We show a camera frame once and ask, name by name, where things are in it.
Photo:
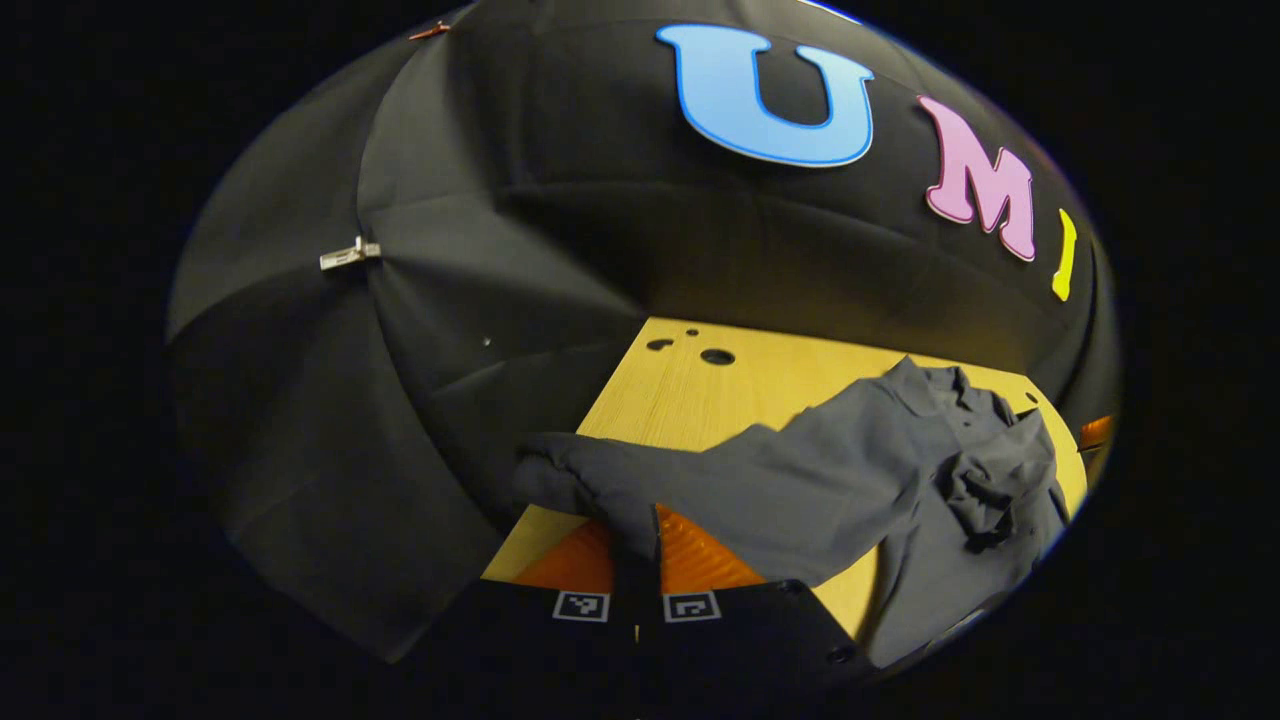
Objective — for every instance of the silver spring clip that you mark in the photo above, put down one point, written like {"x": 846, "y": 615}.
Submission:
{"x": 350, "y": 254}

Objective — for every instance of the black backdrop cloth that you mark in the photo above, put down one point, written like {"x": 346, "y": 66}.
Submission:
{"x": 500, "y": 200}

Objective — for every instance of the dark grey shirt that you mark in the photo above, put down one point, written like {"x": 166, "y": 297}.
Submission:
{"x": 820, "y": 480}

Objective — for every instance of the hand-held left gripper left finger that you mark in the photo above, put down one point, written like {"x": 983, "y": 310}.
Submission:
{"x": 540, "y": 630}

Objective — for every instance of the red spring clip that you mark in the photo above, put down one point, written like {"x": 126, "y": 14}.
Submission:
{"x": 430, "y": 31}

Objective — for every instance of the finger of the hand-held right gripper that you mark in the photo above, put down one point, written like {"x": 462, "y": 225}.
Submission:
{"x": 1097, "y": 432}

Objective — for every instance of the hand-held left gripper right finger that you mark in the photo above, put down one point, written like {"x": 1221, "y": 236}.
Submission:
{"x": 740, "y": 630}

